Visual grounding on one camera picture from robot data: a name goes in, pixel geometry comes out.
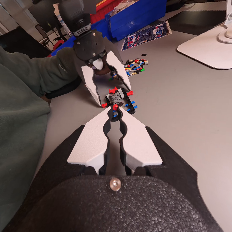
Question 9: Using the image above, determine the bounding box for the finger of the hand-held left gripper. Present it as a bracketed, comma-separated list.
[102, 36, 132, 91]
[81, 64, 102, 107]

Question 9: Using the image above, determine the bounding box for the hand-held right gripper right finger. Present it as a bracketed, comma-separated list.
[119, 107, 163, 176]

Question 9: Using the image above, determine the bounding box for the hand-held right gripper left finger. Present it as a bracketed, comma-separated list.
[67, 106, 111, 176]

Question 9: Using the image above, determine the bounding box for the black frame lego assembly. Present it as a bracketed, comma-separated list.
[101, 87, 138, 122]

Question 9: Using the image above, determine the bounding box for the person's left forearm green sleeve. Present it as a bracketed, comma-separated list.
[30, 47, 86, 95]

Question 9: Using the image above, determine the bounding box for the pile of loose lego pieces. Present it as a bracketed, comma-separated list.
[109, 58, 149, 81]

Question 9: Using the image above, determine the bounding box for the lego instruction booklet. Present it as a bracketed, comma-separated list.
[121, 20, 172, 51]

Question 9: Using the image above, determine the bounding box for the person's left hand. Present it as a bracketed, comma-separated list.
[94, 68, 112, 76]

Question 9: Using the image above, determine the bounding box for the red plastic bin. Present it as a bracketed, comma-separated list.
[90, 0, 119, 25]

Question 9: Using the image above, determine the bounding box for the large blue plastic bin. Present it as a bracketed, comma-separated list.
[109, 0, 167, 42]

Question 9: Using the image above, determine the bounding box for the person's green sweatshirt torso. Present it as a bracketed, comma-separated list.
[0, 45, 51, 226]

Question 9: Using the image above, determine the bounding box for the black desk mat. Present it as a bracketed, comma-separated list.
[166, 10, 227, 36]

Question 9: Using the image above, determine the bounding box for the white monitor stand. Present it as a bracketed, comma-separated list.
[177, 0, 232, 69]

